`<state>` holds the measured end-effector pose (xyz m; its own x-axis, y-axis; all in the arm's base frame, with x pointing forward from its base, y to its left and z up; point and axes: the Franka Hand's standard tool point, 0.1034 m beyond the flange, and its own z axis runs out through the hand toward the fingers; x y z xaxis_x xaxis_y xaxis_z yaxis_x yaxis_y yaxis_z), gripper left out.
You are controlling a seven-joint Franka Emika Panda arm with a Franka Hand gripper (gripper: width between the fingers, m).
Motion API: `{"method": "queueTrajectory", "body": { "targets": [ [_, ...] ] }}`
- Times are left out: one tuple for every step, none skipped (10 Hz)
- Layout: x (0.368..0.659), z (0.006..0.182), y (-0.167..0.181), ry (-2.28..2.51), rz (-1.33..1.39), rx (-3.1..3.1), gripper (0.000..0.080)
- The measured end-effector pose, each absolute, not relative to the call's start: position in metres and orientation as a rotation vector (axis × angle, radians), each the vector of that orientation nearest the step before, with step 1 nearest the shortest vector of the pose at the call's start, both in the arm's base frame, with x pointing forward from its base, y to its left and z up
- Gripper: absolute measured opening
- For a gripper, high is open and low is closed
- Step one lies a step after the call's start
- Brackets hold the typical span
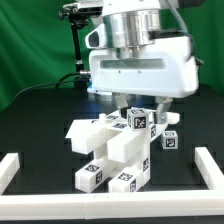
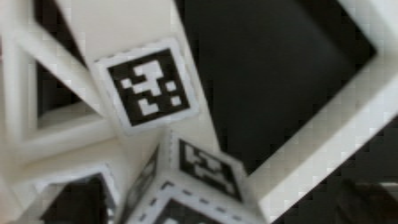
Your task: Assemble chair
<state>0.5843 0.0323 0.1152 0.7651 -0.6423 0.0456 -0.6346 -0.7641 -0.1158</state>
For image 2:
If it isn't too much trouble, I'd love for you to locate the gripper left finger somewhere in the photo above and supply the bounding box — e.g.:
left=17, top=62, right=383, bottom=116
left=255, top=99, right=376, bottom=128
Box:
left=13, top=173, right=117, bottom=224

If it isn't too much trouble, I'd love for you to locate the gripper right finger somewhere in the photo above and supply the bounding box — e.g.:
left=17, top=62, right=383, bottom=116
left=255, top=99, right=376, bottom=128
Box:
left=276, top=179, right=398, bottom=224

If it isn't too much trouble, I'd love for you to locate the white tagged cube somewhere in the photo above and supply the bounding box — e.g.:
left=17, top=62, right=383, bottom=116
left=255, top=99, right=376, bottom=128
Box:
left=117, top=131, right=264, bottom=224

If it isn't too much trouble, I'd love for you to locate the white chair back frame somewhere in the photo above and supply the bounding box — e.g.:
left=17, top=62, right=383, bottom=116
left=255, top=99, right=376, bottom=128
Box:
left=0, top=0, right=218, bottom=224

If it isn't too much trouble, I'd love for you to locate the white U-shaped obstacle fence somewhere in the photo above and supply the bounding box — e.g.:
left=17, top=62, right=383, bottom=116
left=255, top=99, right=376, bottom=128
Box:
left=248, top=0, right=398, bottom=221

